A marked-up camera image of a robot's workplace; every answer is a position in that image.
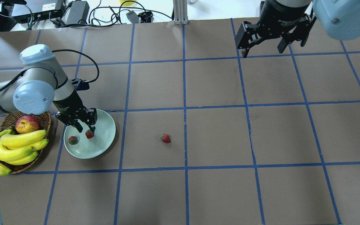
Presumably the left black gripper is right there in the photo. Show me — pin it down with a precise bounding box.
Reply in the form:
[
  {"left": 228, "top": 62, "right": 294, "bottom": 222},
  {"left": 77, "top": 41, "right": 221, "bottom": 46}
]
[{"left": 52, "top": 91, "right": 85, "bottom": 133}]

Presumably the light green plate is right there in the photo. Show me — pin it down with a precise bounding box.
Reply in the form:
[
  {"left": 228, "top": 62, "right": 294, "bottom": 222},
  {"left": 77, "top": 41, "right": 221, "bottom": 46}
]
[{"left": 64, "top": 109, "right": 116, "bottom": 159}]

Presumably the yellow banana bunch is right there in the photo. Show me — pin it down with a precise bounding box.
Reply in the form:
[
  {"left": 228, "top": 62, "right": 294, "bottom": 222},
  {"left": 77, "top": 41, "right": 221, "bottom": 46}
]
[{"left": 0, "top": 129, "right": 49, "bottom": 176}]

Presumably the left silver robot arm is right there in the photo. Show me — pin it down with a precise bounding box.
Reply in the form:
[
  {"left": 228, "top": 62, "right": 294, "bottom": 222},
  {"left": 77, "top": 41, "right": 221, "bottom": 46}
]
[{"left": 0, "top": 44, "right": 97, "bottom": 133}]

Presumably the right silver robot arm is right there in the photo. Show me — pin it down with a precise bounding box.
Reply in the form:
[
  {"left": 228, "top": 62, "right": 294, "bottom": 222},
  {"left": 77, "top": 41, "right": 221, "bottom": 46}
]
[{"left": 251, "top": 0, "right": 360, "bottom": 53}]

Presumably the yellow tape roll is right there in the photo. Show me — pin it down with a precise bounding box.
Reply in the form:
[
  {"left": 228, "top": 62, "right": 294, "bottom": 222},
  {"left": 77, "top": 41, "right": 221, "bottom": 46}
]
[{"left": 118, "top": 0, "right": 136, "bottom": 7}]

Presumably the red apple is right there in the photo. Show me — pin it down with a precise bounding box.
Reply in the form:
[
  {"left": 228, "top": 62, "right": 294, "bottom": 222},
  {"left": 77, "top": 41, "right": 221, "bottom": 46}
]
[{"left": 15, "top": 115, "right": 41, "bottom": 134}]

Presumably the red strawberry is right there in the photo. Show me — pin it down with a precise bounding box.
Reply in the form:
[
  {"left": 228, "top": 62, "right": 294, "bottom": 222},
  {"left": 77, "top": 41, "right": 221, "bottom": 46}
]
[
  {"left": 85, "top": 129, "right": 95, "bottom": 139},
  {"left": 68, "top": 136, "right": 79, "bottom": 145},
  {"left": 160, "top": 133, "right": 172, "bottom": 143}
]

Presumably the black power adapter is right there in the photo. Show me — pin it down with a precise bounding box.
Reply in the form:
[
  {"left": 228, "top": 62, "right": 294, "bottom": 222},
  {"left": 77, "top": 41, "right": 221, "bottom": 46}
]
[{"left": 65, "top": 0, "right": 89, "bottom": 25}]

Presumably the aluminium frame post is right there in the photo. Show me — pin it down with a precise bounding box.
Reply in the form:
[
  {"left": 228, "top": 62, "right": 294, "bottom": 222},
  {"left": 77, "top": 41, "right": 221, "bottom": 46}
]
[{"left": 173, "top": 0, "right": 189, "bottom": 25}]

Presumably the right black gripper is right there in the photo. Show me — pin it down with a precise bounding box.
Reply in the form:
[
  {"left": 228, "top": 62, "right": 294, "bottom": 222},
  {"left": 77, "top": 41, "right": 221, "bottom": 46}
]
[{"left": 256, "top": 0, "right": 316, "bottom": 53}]

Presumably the brown wicker basket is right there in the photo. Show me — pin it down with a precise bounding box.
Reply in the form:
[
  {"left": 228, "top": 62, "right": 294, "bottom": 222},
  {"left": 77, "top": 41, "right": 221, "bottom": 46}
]
[{"left": 0, "top": 111, "right": 52, "bottom": 175}]

